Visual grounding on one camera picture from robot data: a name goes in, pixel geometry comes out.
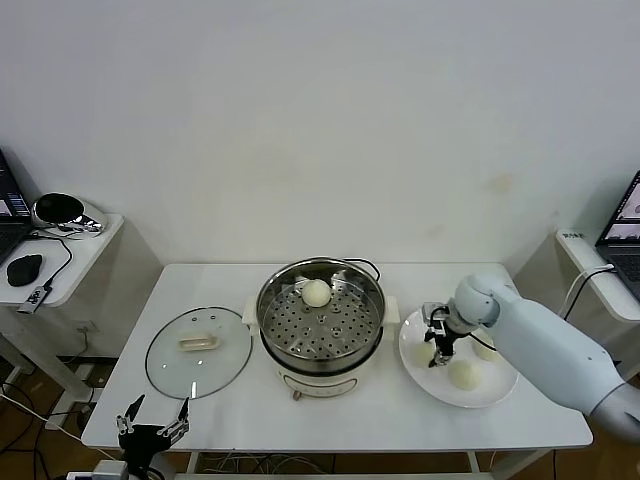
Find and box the white side table with label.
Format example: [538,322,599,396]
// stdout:
[553,230,640,436]

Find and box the grey usb dongle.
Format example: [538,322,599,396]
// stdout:
[17,285,51,315]

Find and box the black laptop with pink screen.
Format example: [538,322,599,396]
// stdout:
[594,170,640,305]

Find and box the white steamed baozi bun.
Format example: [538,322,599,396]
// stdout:
[409,344,436,370]
[472,333,504,362]
[301,278,332,308]
[447,360,483,392]

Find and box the white electric cooker pot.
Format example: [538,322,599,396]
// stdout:
[241,294,401,402]

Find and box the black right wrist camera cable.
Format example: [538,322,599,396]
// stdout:
[467,332,499,354]

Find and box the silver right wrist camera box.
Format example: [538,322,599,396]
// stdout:
[421,301,451,332]

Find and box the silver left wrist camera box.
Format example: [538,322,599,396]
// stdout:
[92,459,130,480]

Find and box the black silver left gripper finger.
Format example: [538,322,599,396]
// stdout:
[115,393,146,434]
[157,396,192,445]

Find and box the thin black dongle cable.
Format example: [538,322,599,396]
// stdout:
[24,232,75,291]

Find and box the chrome and black headset device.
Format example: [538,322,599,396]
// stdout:
[31,192,108,235]

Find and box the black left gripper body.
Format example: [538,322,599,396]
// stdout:
[118,424,170,470]

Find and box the white side table with mouse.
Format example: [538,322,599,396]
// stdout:
[0,213,126,416]

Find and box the round white plate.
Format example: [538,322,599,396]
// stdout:
[398,303,520,410]

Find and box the black computer mouse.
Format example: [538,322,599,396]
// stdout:
[6,253,45,288]

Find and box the stainless steel steamer basket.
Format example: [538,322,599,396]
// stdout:
[256,256,387,377]

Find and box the black laptop with dark screen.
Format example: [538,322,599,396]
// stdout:
[0,147,36,266]

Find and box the white laptop cable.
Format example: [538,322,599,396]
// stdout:
[563,266,616,321]

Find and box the round glass pot lid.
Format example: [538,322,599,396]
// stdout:
[144,305,253,401]

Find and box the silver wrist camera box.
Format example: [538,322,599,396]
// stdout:
[421,301,451,332]
[92,459,130,480]

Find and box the black cable with adapter block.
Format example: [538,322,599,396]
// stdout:
[562,272,601,324]

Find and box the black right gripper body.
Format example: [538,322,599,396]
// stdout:
[432,324,469,359]

